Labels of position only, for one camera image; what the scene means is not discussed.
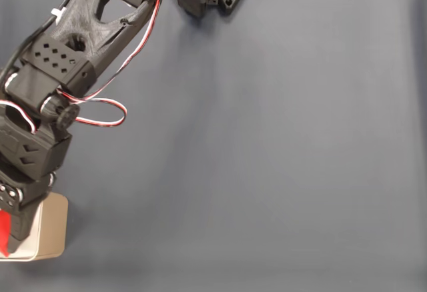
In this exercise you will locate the red cube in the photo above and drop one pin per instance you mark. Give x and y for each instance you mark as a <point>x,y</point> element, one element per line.
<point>4,235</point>

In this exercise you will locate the beige box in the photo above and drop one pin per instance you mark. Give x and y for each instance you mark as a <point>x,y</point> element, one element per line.
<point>53,228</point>

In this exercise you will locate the grey table mat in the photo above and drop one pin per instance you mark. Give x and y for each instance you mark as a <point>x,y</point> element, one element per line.
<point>267,138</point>

